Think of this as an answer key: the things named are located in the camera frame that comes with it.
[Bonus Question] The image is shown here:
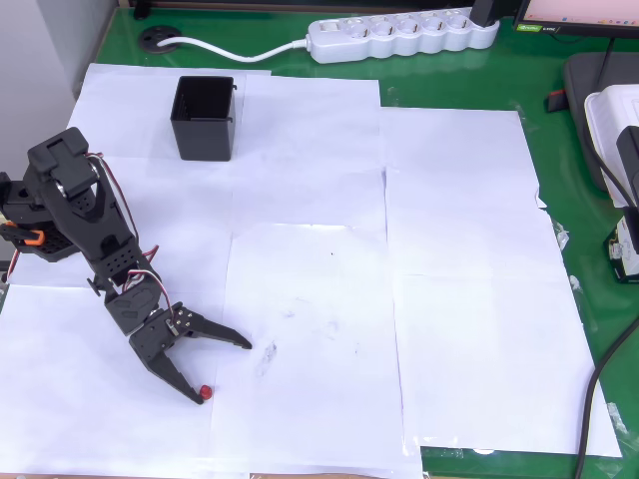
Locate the black computer monitor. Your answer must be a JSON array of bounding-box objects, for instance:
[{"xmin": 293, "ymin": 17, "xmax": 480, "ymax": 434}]
[{"xmin": 513, "ymin": 0, "xmax": 639, "ymax": 39}]

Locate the red and black USB stick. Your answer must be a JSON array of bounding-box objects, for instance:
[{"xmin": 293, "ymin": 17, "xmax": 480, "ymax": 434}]
[{"xmin": 542, "ymin": 88, "xmax": 568, "ymax": 114}]

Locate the black device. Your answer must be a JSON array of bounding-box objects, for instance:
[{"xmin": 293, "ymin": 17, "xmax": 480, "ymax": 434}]
[{"xmin": 615, "ymin": 125, "xmax": 639, "ymax": 209}]

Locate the white paper sheet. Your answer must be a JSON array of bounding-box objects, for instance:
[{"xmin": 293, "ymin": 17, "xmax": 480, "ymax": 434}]
[
  {"xmin": 391, "ymin": 271, "xmax": 624, "ymax": 458},
  {"xmin": 377, "ymin": 107, "xmax": 543, "ymax": 211},
  {"xmin": 382, "ymin": 167, "xmax": 570, "ymax": 280},
  {"xmin": 209, "ymin": 222, "xmax": 425, "ymax": 478},
  {"xmin": 7, "ymin": 154, "xmax": 236, "ymax": 293},
  {"xmin": 67, "ymin": 62, "xmax": 274, "ymax": 164},
  {"xmin": 243, "ymin": 74, "xmax": 388, "ymax": 231},
  {"xmin": 0, "ymin": 282, "xmax": 226, "ymax": 475}
]

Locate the white power strip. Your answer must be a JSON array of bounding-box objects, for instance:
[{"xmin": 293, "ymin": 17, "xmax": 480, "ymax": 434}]
[{"xmin": 305, "ymin": 6, "xmax": 501, "ymax": 66}]

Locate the thin black cable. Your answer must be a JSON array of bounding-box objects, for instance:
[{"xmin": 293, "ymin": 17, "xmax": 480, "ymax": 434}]
[{"xmin": 593, "ymin": 36, "xmax": 639, "ymax": 207}]

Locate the black cable grommet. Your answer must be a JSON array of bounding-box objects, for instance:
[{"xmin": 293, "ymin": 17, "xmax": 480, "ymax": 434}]
[{"xmin": 139, "ymin": 26, "xmax": 183, "ymax": 55}]

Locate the grey pad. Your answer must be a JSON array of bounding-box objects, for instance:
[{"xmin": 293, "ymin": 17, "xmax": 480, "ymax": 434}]
[{"xmin": 562, "ymin": 50, "xmax": 639, "ymax": 194}]

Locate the white power strip cable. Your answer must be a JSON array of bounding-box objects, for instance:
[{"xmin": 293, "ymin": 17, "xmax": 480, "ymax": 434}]
[{"xmin": 157, "ymin": 36, "xmax": 314, "ymax": 64}]

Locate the black plug adapter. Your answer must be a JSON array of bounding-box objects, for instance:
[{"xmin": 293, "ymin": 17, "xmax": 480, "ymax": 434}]
[{"xmin": 470, "ymin": 0, "xmax": 501, "ymax": 28}]

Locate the black square cup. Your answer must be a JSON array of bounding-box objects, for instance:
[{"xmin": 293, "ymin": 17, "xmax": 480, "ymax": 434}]
[{"xmin": 169, "ymin": 75, "xmax": 239, "ymax": 163}]

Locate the orange and black clamp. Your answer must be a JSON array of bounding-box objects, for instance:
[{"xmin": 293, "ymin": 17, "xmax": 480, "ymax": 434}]
[{"xmin": 0, "ymin": 222, "xmax": 47, "ymax": 248}]

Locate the white device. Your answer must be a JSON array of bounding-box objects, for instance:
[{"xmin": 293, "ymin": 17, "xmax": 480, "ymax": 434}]
[{"xmin": 583, "ymin": 84, "xmax": 639, "ymax": 209}]

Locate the green desk mat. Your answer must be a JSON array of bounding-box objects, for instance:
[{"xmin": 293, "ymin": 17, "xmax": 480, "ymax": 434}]
[{"xmin": 94, "ymin": 6, "xmax": 639, "ymax": 479}]

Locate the thick black cable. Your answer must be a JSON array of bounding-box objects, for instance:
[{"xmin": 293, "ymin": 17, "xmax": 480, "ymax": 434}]
[{"xmin": 573, "ymin": 310, "xmax": 639, "ymax": 479}]

